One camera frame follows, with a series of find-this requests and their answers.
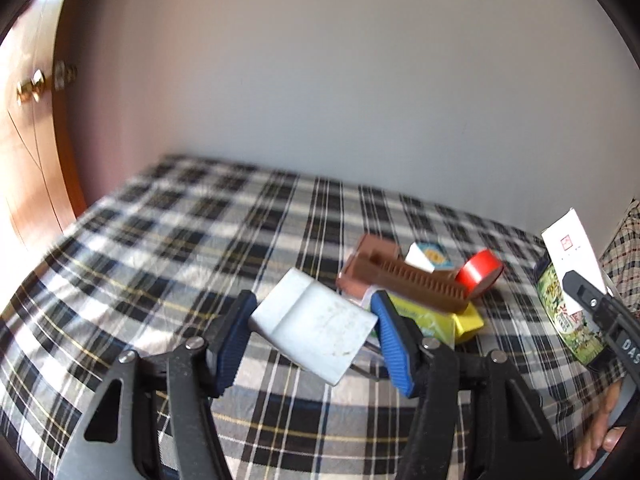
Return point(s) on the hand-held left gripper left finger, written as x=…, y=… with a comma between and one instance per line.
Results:
x=232, y=345

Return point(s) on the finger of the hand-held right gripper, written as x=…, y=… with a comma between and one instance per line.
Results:
x=590, y=302

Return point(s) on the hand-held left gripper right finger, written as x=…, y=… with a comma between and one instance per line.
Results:
x=395, y=345

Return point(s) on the yellow rectangular block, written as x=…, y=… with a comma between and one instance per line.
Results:
x=440, y=322

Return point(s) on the brown slotted plastic holder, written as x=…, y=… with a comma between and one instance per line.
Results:
x=415, y=285

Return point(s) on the white card box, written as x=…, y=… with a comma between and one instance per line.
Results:
x=567, y=242

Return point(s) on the red tape roll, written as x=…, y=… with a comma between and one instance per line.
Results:
x=477, y=270

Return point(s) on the person's right hand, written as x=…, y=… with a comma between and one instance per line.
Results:
x=597, y=435

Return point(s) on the green printed can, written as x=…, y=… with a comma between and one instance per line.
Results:
x=557, y=305

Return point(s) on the brown plaid cloth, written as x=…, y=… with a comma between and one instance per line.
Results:
x=625, y=255

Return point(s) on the small white printed box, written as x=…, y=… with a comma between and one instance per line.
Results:
x=427, y=257

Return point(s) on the reddish brown box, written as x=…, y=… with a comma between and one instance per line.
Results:
x=372, y=247

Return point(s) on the black white plaid bed sheet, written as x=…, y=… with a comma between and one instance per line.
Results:
x=175, y=240

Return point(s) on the wooden door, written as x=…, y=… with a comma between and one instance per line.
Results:
x=30, y=170

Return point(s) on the silver door knob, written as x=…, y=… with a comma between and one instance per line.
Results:
x=65, y=75

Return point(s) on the brass door knob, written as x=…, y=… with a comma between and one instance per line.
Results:
x=31, y=87

